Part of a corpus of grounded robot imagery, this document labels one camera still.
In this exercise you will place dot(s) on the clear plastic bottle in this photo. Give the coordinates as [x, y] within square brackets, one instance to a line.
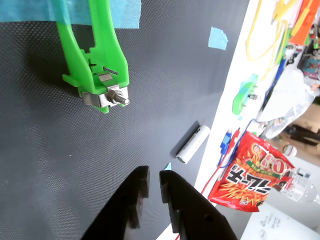
[300, 185]

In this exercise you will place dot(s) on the black textured mat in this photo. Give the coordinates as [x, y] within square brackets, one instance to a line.
[50, 150]

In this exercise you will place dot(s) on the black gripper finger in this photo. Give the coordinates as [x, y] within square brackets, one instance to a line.
[195, 215]
[120, 207]

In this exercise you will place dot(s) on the small green component holder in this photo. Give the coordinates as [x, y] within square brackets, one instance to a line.
[240, 98]

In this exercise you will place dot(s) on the clear plastic bag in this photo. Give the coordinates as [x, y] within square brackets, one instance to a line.
[287, 100]

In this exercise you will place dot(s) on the green battery holder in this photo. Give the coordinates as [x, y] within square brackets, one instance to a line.
[105, 50]

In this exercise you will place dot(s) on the small tape roll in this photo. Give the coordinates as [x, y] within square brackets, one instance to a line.
[290, 150]

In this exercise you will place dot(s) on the red snack bag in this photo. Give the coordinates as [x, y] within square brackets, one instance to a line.
[250, 180]

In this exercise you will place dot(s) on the white paper sheet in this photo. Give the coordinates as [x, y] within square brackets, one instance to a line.
[275, 225]

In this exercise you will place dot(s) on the long blue tape strip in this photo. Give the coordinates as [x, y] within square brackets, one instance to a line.
[25, 10]

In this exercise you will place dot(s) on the orange plastic object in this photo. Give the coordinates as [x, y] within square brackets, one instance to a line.
[305, 25]

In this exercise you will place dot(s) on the white AA battery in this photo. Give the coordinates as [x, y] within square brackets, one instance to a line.
[193, 143]

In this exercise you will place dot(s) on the tiny blue tape scrap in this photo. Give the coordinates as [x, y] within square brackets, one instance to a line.
[168, 167]

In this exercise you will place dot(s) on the small blue tape piece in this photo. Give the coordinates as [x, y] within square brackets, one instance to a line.
[217, 38]

